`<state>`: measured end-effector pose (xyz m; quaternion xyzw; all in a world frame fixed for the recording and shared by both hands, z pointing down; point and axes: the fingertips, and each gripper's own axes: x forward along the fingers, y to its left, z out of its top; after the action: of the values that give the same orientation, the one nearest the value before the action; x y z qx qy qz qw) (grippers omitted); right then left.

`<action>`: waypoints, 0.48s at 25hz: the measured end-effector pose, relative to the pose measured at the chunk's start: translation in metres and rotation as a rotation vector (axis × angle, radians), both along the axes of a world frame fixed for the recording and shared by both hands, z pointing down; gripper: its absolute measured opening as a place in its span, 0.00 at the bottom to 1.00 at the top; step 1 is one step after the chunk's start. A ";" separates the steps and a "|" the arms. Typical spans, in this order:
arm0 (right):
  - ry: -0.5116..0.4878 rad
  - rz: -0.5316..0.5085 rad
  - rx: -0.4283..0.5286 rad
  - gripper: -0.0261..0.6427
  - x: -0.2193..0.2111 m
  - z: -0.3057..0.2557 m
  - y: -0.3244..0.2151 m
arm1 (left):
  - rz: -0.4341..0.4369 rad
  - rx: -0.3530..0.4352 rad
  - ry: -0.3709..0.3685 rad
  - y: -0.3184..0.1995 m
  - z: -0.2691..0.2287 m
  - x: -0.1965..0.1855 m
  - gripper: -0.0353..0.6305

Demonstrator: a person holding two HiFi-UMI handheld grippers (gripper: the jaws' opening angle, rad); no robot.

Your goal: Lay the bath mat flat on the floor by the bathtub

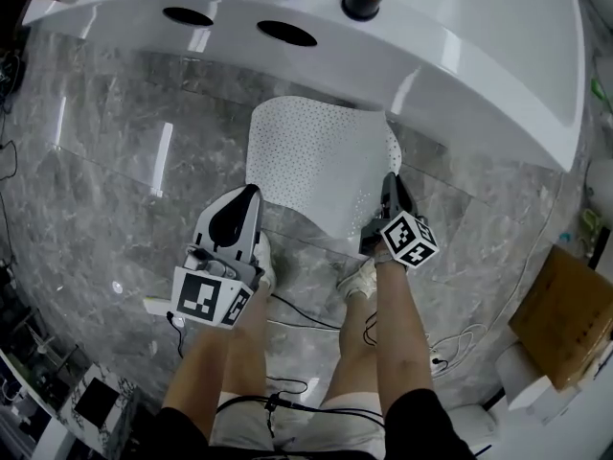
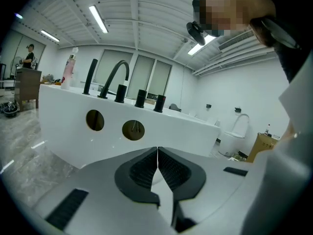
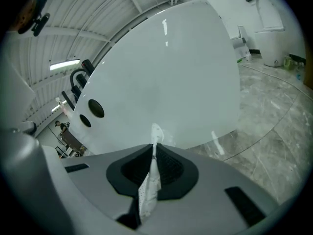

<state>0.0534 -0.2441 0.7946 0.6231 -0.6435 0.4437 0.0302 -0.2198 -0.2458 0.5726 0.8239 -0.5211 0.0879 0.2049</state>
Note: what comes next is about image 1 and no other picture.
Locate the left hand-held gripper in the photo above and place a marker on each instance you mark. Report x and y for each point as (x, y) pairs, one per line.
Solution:
(211, 295)

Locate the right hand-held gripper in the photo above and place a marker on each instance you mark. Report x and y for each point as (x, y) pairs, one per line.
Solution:
(407, 240)

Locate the white perforated bath mat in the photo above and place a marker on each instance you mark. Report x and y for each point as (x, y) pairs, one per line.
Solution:
(311, 161)

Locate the person's left forearm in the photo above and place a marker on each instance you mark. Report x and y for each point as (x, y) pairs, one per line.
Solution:
(196, 367)

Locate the person's right forearm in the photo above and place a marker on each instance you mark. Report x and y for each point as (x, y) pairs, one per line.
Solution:
(402, 333)

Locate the person's left white shoe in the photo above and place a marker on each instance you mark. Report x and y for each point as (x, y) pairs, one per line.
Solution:
(265, 261)

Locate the person's white shoe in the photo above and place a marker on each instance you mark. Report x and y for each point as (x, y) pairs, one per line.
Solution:
(356, 281)
(265, 261)

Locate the grey wristband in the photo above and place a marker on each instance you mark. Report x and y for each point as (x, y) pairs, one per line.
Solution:
(383, 257)

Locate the person's right white shoe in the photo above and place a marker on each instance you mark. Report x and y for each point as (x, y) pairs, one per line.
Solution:
(356, 281)

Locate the person's left leg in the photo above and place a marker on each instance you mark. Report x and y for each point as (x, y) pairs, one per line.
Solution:
(246, 343)

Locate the person's leg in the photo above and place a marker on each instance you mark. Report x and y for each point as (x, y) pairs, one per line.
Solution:
(246, 343)
(356, 348)

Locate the white bathtub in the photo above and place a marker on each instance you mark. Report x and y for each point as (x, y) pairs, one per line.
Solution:
(431, 55)

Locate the person's right leg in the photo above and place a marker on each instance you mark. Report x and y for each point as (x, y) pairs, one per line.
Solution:
(356, 348)

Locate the small brown cardboard box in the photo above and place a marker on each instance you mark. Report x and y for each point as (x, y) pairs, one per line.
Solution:
(565, 314)

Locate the person's beige shorts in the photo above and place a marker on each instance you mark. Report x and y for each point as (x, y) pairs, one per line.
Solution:
(306, 424)

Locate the marbled vanity cabinet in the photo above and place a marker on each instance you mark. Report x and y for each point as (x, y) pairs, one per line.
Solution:
(96, 405)

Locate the green bottle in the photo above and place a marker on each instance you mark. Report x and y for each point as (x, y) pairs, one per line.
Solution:
(597, 89)

